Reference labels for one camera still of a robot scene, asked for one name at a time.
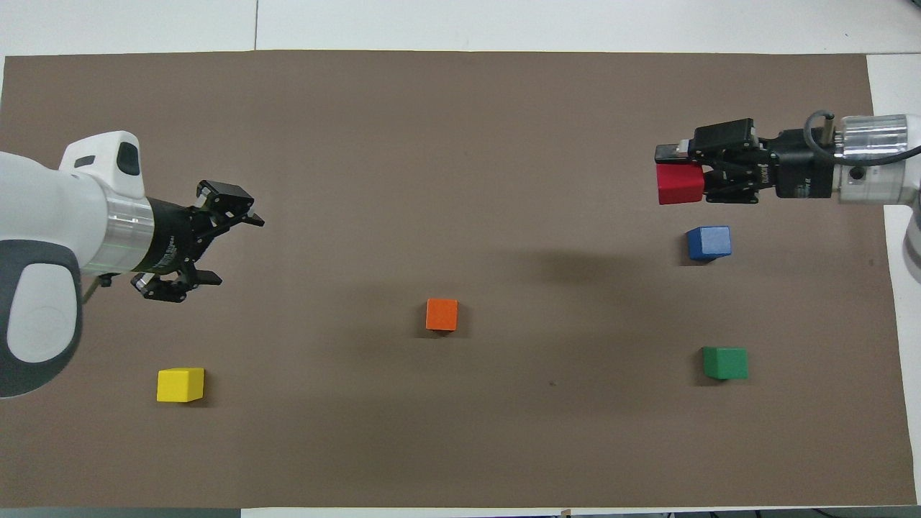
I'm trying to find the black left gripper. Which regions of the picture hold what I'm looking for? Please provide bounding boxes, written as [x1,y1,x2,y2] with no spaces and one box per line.
[131,180,266,303]

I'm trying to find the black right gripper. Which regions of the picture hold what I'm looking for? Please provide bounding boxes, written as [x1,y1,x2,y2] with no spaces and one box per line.
[655,119,839,206]

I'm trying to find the red wooden block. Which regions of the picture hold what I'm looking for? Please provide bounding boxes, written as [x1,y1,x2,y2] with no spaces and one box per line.
[656,163,707,206]

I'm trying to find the blue wooden block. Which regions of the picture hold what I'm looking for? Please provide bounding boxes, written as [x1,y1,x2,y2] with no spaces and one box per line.
[686,225,732,261]

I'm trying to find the yellow wooden block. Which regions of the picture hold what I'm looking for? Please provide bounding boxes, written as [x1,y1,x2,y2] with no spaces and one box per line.
[156,368,206,404]

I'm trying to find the green wooden block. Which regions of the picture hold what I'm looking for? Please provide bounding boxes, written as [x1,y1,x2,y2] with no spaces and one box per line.
[702,346,749,381]

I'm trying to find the orange wooden block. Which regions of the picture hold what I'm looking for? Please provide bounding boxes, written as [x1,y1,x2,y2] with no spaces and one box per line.
[425,299,459,332]

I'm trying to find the brown table mat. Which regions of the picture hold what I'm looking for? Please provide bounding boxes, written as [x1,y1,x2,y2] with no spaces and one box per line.
[0,49,918,510]

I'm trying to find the left gripper wrist cable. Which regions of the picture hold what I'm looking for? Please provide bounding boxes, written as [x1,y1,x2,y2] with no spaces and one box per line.
[81,272,119,304]

